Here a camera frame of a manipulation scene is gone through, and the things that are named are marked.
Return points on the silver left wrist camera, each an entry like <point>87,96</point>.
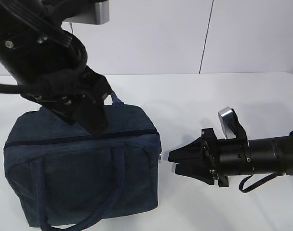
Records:
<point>95,12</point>

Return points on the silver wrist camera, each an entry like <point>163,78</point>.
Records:
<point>231,127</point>
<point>95,12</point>

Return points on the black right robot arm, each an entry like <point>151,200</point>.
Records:
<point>258,160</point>

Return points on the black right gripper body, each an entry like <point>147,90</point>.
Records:
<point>211,150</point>

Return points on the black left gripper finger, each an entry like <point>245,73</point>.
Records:
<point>90,114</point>

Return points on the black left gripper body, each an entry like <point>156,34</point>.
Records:
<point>60,88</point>

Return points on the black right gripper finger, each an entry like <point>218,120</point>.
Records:
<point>197,172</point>
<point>190,153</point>

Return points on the dark navy lunch bag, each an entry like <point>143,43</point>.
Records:
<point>68,179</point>

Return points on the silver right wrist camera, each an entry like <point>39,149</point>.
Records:
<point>231,127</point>

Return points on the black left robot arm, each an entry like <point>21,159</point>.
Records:
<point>48,63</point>

